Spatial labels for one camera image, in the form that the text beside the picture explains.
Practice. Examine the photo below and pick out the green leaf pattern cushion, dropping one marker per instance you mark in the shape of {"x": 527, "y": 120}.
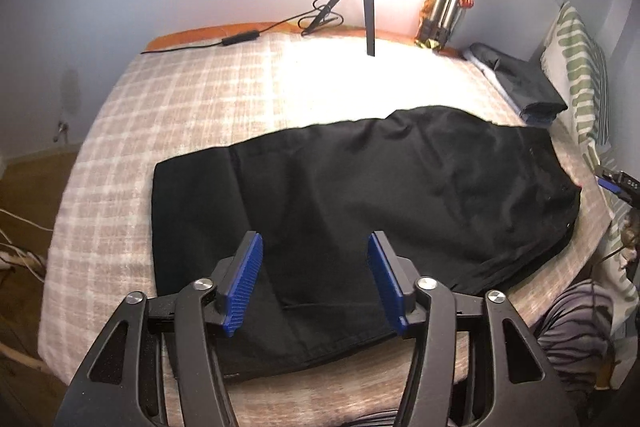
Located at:
{"x": 580, "y": 72}

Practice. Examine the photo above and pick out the person's striped clothing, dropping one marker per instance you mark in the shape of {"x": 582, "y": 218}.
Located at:
{"x": 570, "y": 332}

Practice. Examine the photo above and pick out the folded blue jeans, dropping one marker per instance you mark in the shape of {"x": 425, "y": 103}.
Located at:
{"x": 539, "y": 117}

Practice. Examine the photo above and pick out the black mini tripod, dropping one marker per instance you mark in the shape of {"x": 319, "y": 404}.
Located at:
{"x": 370, "y": 7}

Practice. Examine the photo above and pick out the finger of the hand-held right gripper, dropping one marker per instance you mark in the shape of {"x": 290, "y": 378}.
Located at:
{"x": 607, "y": 181}

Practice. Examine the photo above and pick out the orange bed sheet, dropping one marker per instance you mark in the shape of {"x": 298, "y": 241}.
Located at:
{"x": 190, "y": 36}

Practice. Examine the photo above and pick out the beige plaid blanket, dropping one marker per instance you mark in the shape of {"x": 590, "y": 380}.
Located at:
{"x": 200, "y": 97}

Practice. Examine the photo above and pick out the metal wall valve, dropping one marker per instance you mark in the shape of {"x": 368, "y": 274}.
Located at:
{"x": 61, "y": 129}

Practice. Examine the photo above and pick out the folded dark grey pants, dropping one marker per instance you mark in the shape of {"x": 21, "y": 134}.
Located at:
{"x": 525, "y": 82}

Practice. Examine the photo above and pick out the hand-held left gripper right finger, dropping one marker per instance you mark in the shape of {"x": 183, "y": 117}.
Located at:
{"x": 387, "y": 282}

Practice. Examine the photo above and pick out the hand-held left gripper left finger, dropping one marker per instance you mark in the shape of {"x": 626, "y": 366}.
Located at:
{"x": 245, "y": 282}

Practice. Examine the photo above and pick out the black pants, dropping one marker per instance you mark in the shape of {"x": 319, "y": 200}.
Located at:
{"x": 350, "y": 187}

